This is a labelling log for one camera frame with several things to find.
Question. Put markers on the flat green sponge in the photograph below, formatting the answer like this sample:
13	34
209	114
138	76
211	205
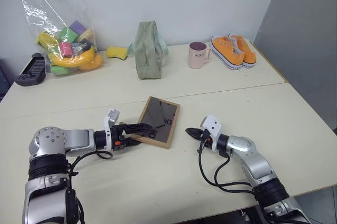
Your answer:
59	69

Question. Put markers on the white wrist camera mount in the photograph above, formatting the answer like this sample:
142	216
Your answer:
107	129
214	126

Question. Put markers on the grey partition panel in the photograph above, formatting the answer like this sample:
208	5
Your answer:
302	37

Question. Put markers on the wooden picture frame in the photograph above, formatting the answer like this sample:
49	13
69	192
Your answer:
163	118

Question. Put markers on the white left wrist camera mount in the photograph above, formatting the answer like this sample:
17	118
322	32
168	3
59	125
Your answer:
107	129

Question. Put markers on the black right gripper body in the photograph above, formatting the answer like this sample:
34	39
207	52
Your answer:
206	141

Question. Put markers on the yellow sponge with dark base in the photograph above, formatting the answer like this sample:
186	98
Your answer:
116	52

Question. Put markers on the black sponge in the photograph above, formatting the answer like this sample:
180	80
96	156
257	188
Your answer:
85	44

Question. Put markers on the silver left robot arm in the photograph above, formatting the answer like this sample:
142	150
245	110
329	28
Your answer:
76	138

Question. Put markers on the olive green fabric pouch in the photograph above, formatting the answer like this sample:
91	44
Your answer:
147	55

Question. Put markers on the pink mug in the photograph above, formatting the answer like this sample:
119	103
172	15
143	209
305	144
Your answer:
196	58

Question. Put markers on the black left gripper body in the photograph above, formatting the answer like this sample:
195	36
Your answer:
119	141

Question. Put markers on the orange canvas sneaker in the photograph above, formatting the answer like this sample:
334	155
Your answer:
248	55
226	50

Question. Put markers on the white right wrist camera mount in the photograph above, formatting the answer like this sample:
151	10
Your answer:
214	126

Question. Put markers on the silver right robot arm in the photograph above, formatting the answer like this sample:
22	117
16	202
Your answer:
250	160

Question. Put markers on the orange-yellow plush toy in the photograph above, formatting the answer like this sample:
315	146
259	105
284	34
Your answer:
94	63

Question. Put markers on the clear plastic bag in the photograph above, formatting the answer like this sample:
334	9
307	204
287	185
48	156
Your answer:
47	10

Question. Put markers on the pink sponge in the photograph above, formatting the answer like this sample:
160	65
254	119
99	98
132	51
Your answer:
65	49

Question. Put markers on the long yellow plush banana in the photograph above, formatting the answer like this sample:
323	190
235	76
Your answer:
76	59

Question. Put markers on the black plastic holder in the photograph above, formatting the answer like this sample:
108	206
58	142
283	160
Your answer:
33	72

